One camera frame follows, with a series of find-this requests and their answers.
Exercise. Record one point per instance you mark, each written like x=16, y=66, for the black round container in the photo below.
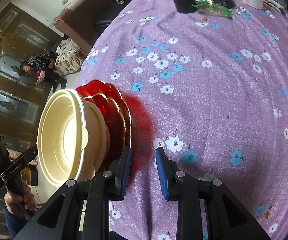
x=184, y=6

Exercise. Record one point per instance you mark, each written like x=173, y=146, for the white plastic bowl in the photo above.
x=99, y=139

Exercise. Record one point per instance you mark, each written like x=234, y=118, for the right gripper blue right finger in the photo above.
x=164, y=171

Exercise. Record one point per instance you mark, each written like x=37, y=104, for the red glass scalloped plate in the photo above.
x=116, y=115

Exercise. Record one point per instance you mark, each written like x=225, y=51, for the seated person in dark clothes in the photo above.
x=42, y=66

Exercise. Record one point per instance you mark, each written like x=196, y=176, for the purple floral tablecloth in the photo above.
x=213, y=92

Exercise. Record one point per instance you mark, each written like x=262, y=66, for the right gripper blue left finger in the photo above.
x=122, y=173

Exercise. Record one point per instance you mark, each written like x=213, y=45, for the dark wooden cabinet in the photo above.
x=21, y=98

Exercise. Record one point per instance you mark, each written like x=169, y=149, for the brown armchair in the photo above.
x=78, y=20

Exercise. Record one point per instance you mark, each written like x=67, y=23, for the green plastic wrapper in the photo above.
x=210, y=8

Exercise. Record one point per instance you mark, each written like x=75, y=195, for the floral patterned cushion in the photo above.
x=70, y=57

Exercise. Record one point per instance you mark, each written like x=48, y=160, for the person's left hand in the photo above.
x=13, y=201

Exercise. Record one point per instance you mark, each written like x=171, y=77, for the large cream plastic bowl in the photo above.
x=57, y=138

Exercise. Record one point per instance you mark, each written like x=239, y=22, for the cream bowl with white rim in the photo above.
x=85, y=168

